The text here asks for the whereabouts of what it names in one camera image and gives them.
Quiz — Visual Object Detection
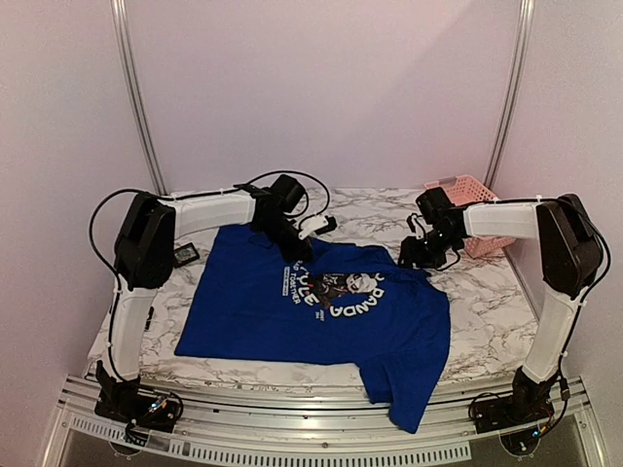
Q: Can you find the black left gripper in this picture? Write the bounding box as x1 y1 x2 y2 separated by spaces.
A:
259 216 313 266

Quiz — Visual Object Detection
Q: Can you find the blue printed t-shirt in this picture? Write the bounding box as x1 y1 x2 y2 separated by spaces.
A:
175 226 451 433

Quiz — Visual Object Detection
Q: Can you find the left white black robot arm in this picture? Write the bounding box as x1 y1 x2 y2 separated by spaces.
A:
98 170 312 384

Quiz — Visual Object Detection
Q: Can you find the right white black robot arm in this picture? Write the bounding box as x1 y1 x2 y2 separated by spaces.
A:
398 188 611 384

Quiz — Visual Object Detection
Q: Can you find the black box with silver brooch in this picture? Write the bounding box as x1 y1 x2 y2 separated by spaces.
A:
173 243 201 268

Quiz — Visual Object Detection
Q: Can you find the black box with flower brooch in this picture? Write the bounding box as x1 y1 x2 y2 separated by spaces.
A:
144 306 154 332

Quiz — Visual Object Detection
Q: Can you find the pink perforated plastic basket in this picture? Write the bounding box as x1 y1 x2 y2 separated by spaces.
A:
421 173 521 259

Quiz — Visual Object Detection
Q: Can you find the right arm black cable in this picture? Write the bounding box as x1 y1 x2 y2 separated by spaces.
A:
406 208 612 303

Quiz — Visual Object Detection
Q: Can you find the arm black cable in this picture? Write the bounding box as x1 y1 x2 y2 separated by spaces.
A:
89 169 332 283
406 208 612 303

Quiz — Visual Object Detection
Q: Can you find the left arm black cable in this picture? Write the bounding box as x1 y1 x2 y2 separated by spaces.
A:
89 169 332 283

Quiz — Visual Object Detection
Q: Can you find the left aluminium corner post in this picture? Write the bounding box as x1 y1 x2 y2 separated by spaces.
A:
110 0 167 195

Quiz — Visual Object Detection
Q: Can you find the aluminium corner post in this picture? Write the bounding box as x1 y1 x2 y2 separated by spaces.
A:
483 0 535 190
110 0 167 195

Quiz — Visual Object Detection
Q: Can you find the right aluminium corner post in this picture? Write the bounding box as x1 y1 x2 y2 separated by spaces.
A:
483 0 535 190

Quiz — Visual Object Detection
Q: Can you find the aluminium front rail frame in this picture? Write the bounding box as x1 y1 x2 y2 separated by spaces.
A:
41 377 608 466

